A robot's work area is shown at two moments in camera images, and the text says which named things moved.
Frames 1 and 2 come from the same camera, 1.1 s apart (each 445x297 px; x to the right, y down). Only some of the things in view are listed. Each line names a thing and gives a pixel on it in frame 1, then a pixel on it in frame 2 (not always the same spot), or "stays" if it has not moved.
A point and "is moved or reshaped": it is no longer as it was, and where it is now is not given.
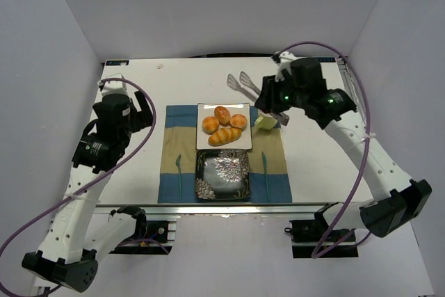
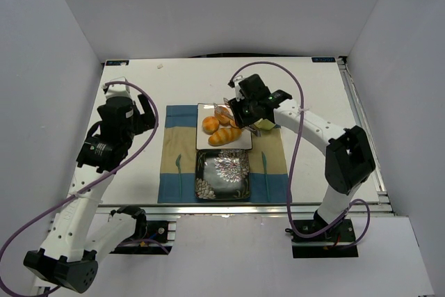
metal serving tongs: (231, 80) is moved or reshaped
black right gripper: (268, 94) → (238, 115)
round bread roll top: (223, 114) stays
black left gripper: (138, 116) stays
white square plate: (244, 142) stays
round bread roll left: (210, 124) stays
